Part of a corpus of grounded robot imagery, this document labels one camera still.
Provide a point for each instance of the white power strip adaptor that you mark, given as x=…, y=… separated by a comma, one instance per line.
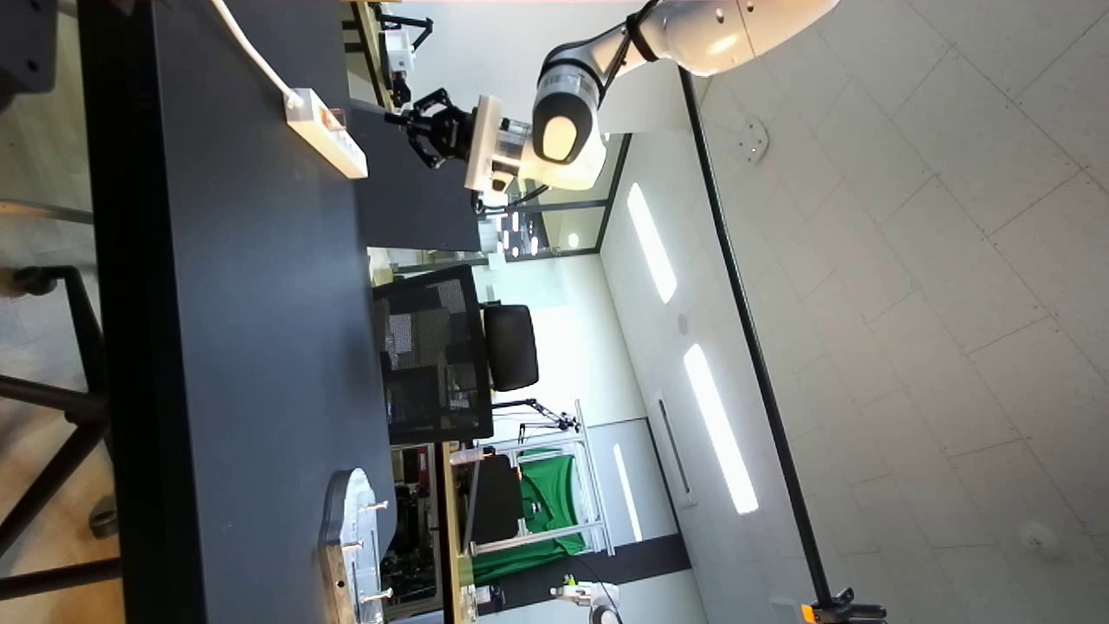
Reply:
x=330, y=133

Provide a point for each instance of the plain black divider panel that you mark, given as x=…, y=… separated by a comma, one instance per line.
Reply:
x=417, y=202

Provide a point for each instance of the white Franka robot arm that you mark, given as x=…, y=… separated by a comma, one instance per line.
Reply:
x=694, y=38

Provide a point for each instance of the wooden background table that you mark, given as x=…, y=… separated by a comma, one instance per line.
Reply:
x=451, y=544

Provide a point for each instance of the round ceiling smoke detector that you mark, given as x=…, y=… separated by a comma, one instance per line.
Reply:
x=757, y=140

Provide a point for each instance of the black metal table stand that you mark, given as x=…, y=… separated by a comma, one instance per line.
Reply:
x=71, y=404

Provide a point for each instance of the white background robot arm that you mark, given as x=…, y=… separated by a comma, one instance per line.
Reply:
x=585, y=598

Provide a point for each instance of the black computer monitor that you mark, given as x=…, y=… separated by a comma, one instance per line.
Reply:
x=434, y=360

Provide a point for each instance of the green cloth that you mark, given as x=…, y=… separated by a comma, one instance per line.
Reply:
x=550, y=522

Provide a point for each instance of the grey box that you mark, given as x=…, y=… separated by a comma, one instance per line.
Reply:
x=27, y=41

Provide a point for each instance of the white metal frame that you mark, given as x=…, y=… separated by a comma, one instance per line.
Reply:
x=591, y=487

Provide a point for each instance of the orange black pole clamp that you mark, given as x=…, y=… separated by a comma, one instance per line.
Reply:
x=837, y=610

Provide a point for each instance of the long ceiling light strip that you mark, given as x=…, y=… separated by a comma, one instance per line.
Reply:
x=651, y=246
x=720, y=428

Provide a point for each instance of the dark framed glass window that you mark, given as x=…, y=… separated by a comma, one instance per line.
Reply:
x=565, y=220

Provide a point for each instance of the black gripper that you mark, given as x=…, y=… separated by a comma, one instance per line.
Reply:
x=450, y=131

